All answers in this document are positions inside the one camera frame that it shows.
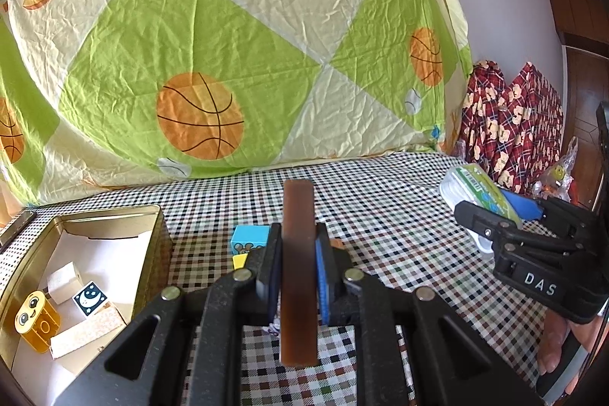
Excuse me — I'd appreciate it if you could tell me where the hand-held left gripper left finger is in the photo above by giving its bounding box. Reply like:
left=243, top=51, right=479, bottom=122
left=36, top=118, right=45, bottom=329
left=52, top=223, right=286, bottom=406

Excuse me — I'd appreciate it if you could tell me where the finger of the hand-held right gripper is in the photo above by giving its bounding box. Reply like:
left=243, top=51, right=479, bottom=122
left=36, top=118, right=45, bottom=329
left=453, top=201, right=524, bottom=245
left=499, top=188, right=591, bottom=228

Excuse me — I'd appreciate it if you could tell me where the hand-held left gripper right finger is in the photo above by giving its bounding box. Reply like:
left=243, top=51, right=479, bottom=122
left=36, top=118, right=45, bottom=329
left=314, top=223, right=543, bottom=406

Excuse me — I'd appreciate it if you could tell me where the brown bar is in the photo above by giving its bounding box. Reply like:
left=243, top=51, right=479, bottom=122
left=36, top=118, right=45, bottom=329
left=281, top=179, right=320, bottom=366

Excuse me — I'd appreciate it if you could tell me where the green and white packet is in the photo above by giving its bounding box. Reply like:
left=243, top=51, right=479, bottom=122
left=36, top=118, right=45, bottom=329
left=440, top=163, right=521, bottom=255

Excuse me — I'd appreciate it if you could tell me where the blue printed cube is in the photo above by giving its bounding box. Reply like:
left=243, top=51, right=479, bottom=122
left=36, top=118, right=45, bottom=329
left=231, top=225, right=271, bottom=257

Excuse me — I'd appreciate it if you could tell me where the gold tin box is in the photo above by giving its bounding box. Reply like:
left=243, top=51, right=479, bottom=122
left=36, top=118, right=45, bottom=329
left=0, top=205, right=173, bottom=388

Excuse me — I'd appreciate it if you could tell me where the white moon print cube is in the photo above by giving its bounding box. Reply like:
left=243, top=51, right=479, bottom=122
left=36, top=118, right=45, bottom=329
left=72, top=280, right=111, bottom=320

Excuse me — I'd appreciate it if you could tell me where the white box with red label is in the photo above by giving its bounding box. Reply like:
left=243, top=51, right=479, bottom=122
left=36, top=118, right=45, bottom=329
left=49, top=304, right=128, bottom=360

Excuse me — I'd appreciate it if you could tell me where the white roll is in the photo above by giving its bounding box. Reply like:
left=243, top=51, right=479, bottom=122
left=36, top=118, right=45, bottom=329
left=46, top=262, right=84, bottom=304

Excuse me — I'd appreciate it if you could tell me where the yellow smiley toy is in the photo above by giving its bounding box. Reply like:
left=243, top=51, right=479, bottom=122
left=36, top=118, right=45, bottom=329
left=13, top=290, right=62, bottom=353

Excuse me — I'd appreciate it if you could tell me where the person's right hand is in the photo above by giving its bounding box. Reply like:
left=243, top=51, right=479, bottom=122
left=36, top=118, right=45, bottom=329
left=537, top=308, right=609, bottom=373

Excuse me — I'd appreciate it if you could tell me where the plastic bag with smiley toy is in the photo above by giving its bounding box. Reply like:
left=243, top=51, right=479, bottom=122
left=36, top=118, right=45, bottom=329
left=533, top=137, right=579, bottom=202

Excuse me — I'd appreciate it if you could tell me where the checkered tablecloth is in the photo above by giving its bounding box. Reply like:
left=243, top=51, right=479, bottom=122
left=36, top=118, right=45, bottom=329
left=0, top=151, right=572, bottom=406

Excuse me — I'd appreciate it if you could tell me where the red plaid bear-print cloth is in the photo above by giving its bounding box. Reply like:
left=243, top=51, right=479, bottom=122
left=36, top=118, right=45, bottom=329
left=457, top=60, right=507, bottom=188
left=495, top=62, right=564, bottom=197

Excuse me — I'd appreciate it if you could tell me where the wooden cabinet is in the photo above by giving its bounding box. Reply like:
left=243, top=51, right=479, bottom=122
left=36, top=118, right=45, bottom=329
left=547, top=0, right=609, bottom=207

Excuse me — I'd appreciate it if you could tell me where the basketball print bedsheet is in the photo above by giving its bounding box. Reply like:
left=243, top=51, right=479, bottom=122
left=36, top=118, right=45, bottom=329
left=0, top=0, right=474, bottom=207

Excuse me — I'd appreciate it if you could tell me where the dark flat metal tin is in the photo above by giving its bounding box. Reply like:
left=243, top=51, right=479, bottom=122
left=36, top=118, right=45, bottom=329
left=0, top=210, right=38, bottom=252

